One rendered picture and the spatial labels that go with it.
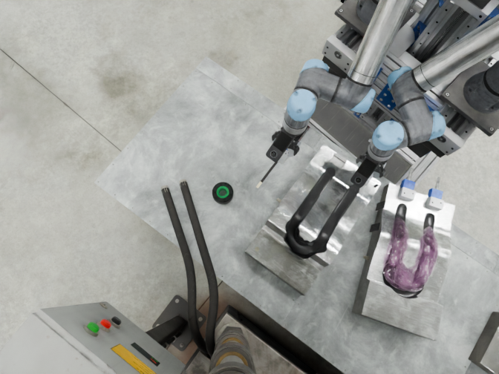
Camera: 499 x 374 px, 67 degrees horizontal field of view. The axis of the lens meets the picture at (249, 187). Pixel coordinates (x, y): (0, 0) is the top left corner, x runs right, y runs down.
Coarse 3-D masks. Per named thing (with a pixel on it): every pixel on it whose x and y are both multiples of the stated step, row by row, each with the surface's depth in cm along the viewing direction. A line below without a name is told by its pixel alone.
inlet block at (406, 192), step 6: (408, 174) 146; (402, 180) 145; (408, 180) 144; (402, 186) 143; (408, 186) 143; (402, 192) 141; (408, 192) 141; (414, 192) 141; (402, 198) 143; (408, 198) 141
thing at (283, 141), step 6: (282, 132) 119; (276, 138) 120; (282, 138) 119; (288, 138) 119; (294, 138) 120; (276, 144) 120; (282, 144) 120; (288, 144) 119; (270, 150) 121; (276, 150) 120; (282, 150) 120; (270, 156) 121; (276, 156) 120
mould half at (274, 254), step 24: (312, 168) 141; (336, 168) 142; (288, 192) 138; (336, 192) 140; (360, 192) 140; (288, 216) 132; (312, 216) 134; (264, 240) 137; (312, 240) 130; (336, 240) 131; (264, 264) 134; (288, 264) 135; (312, 264) 135
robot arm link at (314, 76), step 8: (304, 64) 110; (312, 64) 108; (320, 64) 108; (304, 72) 108; (312, 72) 107; (320, 72) 107; (328, 72) 110; (304, 80) 106; (312, 80) 106; (320, 80) 106; (328, 80) 106; (336, 80) 106; (296, 88) 107; (304, 88) 106; (312, 88) 106; (320, 88) 107; (328, 88) 107; (320, 96) 109; (328, 96) 108
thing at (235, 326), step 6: (228, 324) 135; (234, 324) 135; (240, 324) 136; (222, 330) 135; (228, 330) 131; (240, 330) 131; (246, 336) 134; (222, 360) 85; (228, 360) 81; (234, 360) 80; (240, 360) 84
